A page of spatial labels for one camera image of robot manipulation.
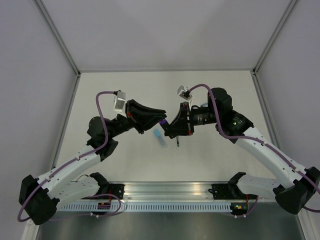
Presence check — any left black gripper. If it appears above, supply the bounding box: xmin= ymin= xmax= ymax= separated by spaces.
xmin=110 ymin=101 xmax=170 ymax=140

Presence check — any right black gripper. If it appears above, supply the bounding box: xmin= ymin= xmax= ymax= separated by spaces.
xmin=164 ymin=100 xmax=221 ymax=135

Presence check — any purple highlighter cap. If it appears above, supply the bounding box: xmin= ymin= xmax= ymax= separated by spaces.
xmin=159 ymin=119 xmax=168 ymax=126

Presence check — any green pen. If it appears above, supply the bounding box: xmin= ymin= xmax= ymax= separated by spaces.
xmin=175 ymin=136 xmax=180 ymax=147

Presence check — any blue marker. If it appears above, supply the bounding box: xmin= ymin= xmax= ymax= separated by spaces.
xmin=156 ymin=135 xmax=168 ymax=149

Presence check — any black purple highlighter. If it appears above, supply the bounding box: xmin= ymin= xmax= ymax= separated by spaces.
xmin=161 ymin=124 xmax=170 ymax=132

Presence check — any blue marker cap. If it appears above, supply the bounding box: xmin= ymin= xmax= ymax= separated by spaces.
xmin=153 ymin=129 xmax=161 ymax=138

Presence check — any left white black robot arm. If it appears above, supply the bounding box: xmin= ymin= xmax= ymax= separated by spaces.
xmin=18 ymin=99 xmax=167 ymax=226

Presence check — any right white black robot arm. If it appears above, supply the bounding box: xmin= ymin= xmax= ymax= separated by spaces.
xmin=160 ymin=87 xmax=320 ymax=215

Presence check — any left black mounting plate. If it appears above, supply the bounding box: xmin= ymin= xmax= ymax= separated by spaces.
xmin=107 ymin=183 xmax=125 ymax=200

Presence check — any black mounting plate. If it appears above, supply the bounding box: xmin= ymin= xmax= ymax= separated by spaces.
xmin=107 ymin=183 xmax=125 ymax=200
xmin=208 ymin=183 xmax=256 ymax=200

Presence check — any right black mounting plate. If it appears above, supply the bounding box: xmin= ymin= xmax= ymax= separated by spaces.
xmin=208 ymin=183 xmax=256 ymax=200

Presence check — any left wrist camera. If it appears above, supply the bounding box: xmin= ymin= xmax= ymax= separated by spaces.
xmin=113 ymin=90 xmax=126 ymax=114

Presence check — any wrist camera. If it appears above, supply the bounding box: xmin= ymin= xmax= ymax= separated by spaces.
xmin=113 ymin=90 xmax=126 ymax=114
xmin=177 ymin=85 xmax=193 ymax=107

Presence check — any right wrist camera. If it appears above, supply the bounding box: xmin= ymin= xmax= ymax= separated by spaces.
xmin=177 ymin=85 xmax=193 ymax=107

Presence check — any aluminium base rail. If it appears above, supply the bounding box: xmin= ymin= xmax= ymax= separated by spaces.
xmin=74 ymin=181 xmax=258 ymax=201

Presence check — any white slotted cable duct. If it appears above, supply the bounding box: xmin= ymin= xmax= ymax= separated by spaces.
xmin=58 ymin=200 xmax=232 ymax=213

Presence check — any left aluminium frame post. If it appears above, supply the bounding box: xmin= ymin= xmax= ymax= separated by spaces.
xmin=32 ymin=0 xmax=81 ymax=77

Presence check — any aluminium frame post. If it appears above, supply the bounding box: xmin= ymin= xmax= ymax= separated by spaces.
xmin=32 ymin=0 xmax=81 ymax=77
xmin=251 ymin=0 xmax=300 ymax=76

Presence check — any right aluminium frame post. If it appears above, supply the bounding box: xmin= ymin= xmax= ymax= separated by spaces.
xmin=251 ymin=0 xmax=300 ymax=76

